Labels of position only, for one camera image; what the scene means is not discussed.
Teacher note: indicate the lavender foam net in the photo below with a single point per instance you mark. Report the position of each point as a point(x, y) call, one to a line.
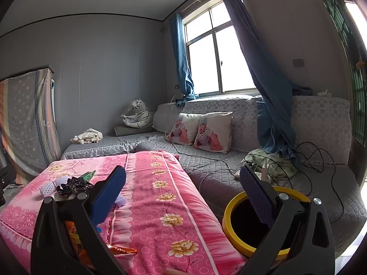
point(120, 200)

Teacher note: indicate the white charger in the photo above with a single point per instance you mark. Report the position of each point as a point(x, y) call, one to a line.
point(263, 172)

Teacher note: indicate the grey lace cushion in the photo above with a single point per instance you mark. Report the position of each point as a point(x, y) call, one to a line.
point(169, 116)

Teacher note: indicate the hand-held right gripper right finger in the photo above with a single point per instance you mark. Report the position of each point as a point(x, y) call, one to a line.
point(258, 194)

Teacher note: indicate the green window grille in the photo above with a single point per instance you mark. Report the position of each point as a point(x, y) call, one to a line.
point(355, 114)

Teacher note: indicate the beige crumpled cloth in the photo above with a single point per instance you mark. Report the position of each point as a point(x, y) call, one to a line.
point(89, 136)

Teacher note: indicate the striped cloth cover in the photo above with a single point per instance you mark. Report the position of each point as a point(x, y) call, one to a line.
point(25, 114)

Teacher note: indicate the white power strip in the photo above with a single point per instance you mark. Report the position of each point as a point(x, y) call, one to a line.
point(238, 174)

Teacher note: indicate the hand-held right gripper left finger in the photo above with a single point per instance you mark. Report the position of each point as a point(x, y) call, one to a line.
point(109, 194)

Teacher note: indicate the white crumpled paper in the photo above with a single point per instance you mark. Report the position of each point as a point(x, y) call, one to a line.
point(324, 93)

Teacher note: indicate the grey quilted sofa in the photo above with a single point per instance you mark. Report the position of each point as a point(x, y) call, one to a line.
point(114, 144)

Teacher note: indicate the wall switch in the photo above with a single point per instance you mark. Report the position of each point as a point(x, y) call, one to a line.
point(298, 63)

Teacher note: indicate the pink floral blanket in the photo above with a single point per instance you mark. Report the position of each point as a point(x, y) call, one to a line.
point(160, 194)

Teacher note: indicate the blue curtain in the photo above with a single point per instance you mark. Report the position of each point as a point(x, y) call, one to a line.
point(258, 77)
point(180, 63)

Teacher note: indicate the yellow round bin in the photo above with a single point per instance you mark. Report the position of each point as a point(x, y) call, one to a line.
point(227, 217)

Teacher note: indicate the green snack wrapper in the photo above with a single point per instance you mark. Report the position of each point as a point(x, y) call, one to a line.
point(87, 176)

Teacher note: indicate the baby print pillow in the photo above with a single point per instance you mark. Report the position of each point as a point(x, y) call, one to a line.
point(182, 130)
point(212, 134)

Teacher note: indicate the tiger plush toy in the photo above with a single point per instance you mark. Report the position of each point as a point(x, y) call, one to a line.
point(140, 116)

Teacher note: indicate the grey bolster pillow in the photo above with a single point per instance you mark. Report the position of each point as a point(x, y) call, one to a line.
point(126, 131)

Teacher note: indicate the white foam net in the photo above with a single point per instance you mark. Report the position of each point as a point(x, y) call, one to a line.
point(47, 189)

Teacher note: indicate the black plastic bag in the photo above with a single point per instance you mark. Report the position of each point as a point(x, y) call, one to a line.
point(71, 186)

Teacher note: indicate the orange snack wrapper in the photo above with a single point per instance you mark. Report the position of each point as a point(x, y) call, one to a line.
point(120, 250)

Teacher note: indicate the sliding glass window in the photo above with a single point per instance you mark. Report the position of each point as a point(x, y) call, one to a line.
point(200, 68)

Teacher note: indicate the light green cloth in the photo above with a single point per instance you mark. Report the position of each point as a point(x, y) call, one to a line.
point(275, 163)

